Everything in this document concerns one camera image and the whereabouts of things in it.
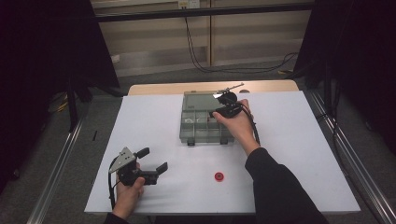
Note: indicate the person's right hand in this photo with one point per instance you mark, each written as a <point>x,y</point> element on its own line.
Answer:
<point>241,127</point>

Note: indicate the white wall label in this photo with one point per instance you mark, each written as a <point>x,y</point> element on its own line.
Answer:
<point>115,58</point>

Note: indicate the wooden table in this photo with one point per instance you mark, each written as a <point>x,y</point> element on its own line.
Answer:
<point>171,88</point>

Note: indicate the metal floor rail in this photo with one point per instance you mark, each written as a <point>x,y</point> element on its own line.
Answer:
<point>53,183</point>
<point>348,161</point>

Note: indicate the white power socket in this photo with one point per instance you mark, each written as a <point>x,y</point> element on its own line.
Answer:
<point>189,3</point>

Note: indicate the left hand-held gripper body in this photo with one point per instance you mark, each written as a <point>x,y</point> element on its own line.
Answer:
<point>124,160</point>

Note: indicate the person's left hand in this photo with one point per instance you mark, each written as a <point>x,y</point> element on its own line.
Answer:
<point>127,196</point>

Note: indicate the black stand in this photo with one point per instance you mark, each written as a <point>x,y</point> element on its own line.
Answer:
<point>72,105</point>

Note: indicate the clear grey compartment box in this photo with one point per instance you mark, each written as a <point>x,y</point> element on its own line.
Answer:
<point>196,130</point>

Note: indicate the small white part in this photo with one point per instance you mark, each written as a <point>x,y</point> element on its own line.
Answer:
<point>188,119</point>

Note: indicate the black curtain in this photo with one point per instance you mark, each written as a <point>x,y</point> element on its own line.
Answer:
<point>358,46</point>
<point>46,46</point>

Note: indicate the small black floor piece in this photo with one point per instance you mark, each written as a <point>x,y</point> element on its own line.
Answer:
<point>95,135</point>

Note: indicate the white table sheet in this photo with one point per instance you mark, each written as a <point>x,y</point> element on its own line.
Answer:
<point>295,140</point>

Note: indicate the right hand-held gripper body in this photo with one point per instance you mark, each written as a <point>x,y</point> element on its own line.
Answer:
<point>229,105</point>

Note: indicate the black horizontal bar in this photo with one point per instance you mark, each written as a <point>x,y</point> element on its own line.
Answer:
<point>155,14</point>

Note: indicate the dark table grommet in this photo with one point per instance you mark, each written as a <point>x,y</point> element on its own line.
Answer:
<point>245,91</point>

